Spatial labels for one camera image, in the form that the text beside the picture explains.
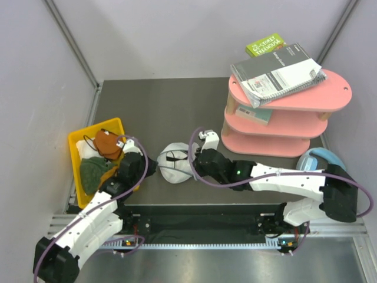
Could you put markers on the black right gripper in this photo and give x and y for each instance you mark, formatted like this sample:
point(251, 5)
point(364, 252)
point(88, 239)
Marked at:
point(198, 166)

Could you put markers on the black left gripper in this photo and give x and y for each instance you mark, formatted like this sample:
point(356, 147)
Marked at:
point(152, 167)

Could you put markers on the white bra with black straps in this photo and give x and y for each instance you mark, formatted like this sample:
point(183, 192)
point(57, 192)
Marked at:
point(175, 156)

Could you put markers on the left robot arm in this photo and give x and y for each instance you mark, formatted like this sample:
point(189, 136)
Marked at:
point(60, 258)

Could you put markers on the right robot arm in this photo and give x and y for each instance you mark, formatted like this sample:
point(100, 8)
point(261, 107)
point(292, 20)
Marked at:
point(329, 193)

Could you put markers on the orange bra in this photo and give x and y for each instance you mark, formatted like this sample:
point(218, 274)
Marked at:
point(106, 144)

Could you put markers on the mustard yellow garment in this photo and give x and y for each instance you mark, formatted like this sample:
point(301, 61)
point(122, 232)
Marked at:
point(107, 175)

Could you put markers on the green garment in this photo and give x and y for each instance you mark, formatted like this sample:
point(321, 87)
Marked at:
point(91, 171)

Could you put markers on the yellow plastic bin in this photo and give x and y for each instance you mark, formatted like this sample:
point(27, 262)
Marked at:
point(114, 125)

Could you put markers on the white garment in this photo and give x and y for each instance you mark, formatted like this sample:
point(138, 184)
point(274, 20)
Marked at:
point(86, 149)

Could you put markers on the teal paperback book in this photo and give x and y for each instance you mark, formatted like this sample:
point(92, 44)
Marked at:
point(261, 116)

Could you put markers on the pink three-tier shelf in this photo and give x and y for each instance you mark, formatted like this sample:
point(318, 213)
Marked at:
point(295, 120)

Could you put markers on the grey spiral-bound manual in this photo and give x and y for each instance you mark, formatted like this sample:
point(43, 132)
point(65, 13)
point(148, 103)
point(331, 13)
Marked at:
point(277, 74)

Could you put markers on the green treehouse book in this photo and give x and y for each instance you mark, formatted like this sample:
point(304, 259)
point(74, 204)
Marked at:
point(264, 45)

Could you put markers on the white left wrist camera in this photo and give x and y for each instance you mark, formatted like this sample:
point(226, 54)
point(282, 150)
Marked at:
point(128, 146)

